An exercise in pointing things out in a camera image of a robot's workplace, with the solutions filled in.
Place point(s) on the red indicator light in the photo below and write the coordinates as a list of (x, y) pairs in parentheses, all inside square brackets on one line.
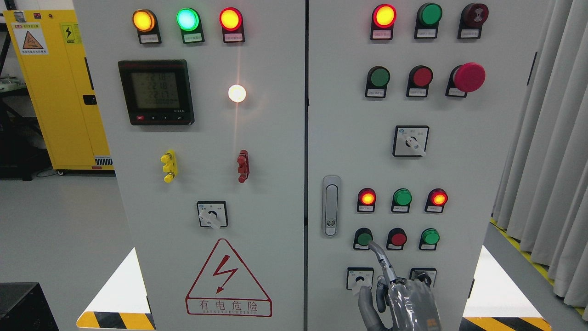
[(231, 21), (366, 200), (436, 201), (382, 23)]

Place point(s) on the black key selector switch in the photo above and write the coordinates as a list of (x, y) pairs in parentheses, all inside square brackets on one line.
[(427, 275)]

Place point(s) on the grey cabinet door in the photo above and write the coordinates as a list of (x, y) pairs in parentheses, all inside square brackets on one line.
[(265, 213), (351, 136)]

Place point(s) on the red indicator light lower right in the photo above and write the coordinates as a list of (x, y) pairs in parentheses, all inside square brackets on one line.
[(436, 201)]

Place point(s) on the yellow safety cabinet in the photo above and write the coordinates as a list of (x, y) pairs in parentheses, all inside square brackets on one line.
[(49, 47)]

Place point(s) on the green push button lower right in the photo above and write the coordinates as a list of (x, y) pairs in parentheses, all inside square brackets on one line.
[(429, 239)]

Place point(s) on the green indicator light lower middle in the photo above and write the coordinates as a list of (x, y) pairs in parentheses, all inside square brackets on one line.
[(401, 200)]

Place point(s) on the black digital power meter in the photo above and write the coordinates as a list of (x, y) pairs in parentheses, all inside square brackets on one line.
[(157, 92)]

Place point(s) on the red push button upper row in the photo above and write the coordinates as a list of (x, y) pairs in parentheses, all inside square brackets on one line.
[(418, 82)]

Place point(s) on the yellow terminal connector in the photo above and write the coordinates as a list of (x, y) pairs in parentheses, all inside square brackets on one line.
[(170, 167)]

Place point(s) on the green indicator light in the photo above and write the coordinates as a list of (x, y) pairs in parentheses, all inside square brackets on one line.
[(190, 26), (401, 200)]

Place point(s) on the upper right selector switch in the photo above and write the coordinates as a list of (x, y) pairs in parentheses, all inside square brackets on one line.
[(410, 141)]

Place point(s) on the green indicator light top left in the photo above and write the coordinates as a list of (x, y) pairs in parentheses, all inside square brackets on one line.
[(190, 26)]

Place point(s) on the red emergency stop mushroom button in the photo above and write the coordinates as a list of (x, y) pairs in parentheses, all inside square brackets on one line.
[(465, 78)]

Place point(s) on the white indicator light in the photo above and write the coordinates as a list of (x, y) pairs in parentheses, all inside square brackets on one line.
[(237, 93)]

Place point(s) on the red indicator light lower left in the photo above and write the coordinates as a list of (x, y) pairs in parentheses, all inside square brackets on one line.
[(366, 200)]

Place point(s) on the lower white selector switch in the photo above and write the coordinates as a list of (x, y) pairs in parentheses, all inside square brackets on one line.
[(358, 278)]

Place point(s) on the unlit green light top right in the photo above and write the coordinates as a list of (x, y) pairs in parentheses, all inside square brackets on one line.
[(427, 21)]

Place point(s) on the red stop push button lower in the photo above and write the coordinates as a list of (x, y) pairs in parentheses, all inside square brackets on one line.
[(397, 238)]

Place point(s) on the yellow indicator light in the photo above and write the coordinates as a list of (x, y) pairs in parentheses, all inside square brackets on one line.
[(147, 27)]

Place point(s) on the green start push button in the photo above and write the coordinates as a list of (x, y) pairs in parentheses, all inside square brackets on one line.
[(362, 238)]

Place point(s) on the grey curtain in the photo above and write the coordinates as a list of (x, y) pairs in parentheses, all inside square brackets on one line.
[(542, 199)]

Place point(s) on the green push button upper row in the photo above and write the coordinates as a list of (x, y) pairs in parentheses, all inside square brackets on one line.
[(377, 81)]

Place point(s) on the left grey cabinet door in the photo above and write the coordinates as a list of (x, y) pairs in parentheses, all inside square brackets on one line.
[(265, 213)]

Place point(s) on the red terminal connector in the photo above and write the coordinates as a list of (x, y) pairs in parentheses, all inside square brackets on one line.
[(243, 166)]

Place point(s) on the grey door lock handle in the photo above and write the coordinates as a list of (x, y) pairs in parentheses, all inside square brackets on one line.
[(330, 203)]

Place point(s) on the red electric hazard sticker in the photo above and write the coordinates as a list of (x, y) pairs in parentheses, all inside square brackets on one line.
[(225, 286)]

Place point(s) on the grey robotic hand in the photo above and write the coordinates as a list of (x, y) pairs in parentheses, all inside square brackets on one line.
[(411, 302)]

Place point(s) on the dark red buzzer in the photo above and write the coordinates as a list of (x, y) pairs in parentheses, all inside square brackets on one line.
[(472, 18)]

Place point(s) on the black box bottom left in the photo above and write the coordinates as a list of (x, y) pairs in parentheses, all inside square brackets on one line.
[(23, 307)]

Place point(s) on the left door selector switch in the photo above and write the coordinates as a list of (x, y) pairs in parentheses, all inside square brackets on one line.
[(212, 214)]

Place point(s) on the right grey cabinet door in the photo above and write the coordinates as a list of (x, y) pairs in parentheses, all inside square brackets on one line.
[(351, 136)]

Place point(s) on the red indicator light top left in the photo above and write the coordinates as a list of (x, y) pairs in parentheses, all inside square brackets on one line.
[(231, 21)]

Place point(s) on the red indicator light top right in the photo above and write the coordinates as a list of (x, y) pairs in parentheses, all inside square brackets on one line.
[(382, 23)]

